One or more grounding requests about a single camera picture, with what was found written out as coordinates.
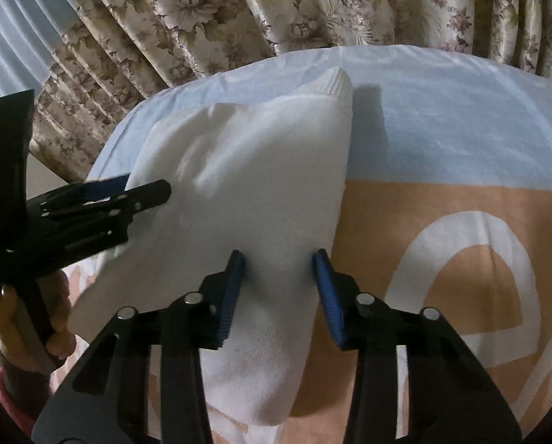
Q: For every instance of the person's left hand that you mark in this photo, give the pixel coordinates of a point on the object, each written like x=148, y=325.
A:
x=3, y=333

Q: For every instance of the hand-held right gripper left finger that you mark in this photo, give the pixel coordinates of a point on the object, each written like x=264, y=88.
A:
x=232, y=296

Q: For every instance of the person's left forearm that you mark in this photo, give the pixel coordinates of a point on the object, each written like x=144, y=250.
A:
x=17, y=393

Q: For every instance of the peach blue white bed sheet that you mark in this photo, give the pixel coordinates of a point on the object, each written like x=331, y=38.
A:
x=442, y=125

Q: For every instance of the white sock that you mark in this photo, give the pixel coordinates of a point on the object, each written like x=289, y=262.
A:
x=239, y=185

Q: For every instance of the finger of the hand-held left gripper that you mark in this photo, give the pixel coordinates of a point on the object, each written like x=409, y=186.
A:
x=95, y=222
x=105, y=187

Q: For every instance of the light blue sheer curtain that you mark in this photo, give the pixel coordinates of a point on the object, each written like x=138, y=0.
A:
x=35, y=23

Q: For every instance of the floral curtain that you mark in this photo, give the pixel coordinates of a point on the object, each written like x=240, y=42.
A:
x=257, y=4

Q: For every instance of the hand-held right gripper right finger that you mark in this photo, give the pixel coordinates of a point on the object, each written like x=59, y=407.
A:
x=329, y=305

